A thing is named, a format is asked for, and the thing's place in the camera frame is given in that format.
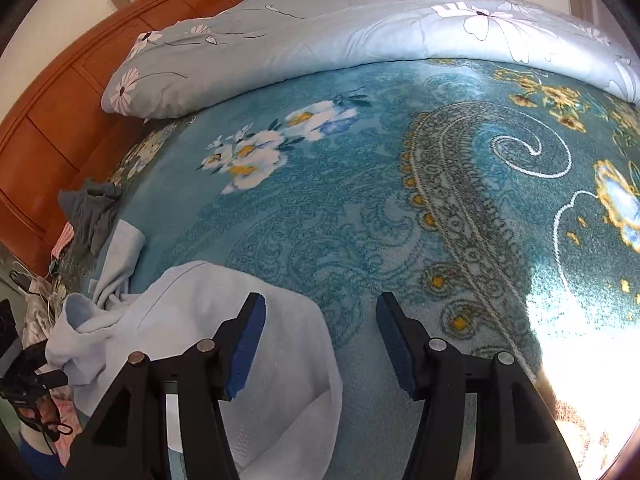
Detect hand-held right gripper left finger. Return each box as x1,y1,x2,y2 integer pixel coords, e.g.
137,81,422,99
67,292,267,480

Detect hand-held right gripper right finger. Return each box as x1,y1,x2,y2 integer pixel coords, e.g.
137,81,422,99
375,292,581,480

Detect light blue garment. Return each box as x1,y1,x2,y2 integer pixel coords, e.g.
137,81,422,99
46,220,344,476

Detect pink checked cloth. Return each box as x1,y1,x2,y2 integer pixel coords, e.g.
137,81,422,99
53,222,76,257

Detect teal floral blanket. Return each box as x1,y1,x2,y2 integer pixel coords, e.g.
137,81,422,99
55,57,640,480

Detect dark grey cloth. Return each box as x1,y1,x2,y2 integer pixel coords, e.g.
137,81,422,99
57,178,124,257

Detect wooden headboard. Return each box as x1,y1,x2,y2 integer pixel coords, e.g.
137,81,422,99
0,0,246,278

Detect grey-blue floral quilt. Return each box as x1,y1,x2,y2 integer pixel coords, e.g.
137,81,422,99
100,0,640,121

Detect beige curtain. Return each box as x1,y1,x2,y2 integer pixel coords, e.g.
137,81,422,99
566,0,622,32

